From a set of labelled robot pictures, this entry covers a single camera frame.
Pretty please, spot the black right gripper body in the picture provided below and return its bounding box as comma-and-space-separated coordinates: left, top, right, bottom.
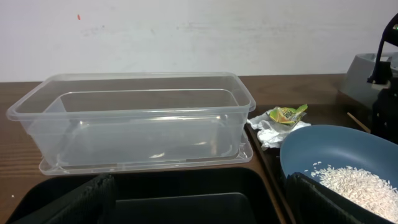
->
368, 62, 397, 144

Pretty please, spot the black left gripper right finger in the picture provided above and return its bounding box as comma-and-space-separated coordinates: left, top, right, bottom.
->
285, 172, 389, 224

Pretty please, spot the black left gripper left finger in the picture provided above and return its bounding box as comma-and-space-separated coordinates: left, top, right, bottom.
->
12, 174, 116, 224

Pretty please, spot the wooden chopstick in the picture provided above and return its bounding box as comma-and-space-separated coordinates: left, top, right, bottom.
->
346, 112, 371, 133

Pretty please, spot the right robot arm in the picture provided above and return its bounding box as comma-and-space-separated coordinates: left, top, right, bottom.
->
367, 16, 397, 144

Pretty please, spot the grey dishwasher rack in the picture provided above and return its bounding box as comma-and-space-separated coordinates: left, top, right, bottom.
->
340, 52, 397, 110

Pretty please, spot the dark brown serving tray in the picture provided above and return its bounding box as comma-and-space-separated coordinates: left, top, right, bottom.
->
245, 103, 370, 223

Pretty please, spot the dark blue plate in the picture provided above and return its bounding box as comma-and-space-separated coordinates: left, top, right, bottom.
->
280, 125, 397, 187

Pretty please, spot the pile of white rice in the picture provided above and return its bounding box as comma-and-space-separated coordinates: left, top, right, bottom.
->
303, 161, 397, 223

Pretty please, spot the clear plastic bin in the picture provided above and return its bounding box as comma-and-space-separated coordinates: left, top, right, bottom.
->
6, 72, 256, 168

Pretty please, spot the yellow green snack wrapper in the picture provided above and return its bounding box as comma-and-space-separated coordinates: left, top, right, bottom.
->
267, 104, 308, 126

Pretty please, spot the black plastic bin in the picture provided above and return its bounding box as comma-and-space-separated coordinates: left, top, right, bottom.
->
9, 167, 279, 223

